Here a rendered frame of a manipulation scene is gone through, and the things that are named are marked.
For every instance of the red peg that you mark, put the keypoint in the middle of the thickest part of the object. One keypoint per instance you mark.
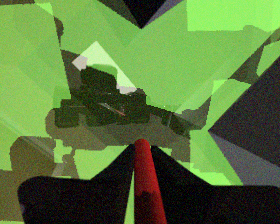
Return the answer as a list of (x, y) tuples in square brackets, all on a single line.
[(148, 208)]

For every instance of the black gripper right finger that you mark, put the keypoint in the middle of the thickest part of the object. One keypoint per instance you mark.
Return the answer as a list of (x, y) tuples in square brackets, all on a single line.
[(188, 199)]

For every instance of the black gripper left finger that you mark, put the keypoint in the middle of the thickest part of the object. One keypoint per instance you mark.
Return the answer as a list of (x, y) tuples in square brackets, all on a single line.
[(101, 199)]

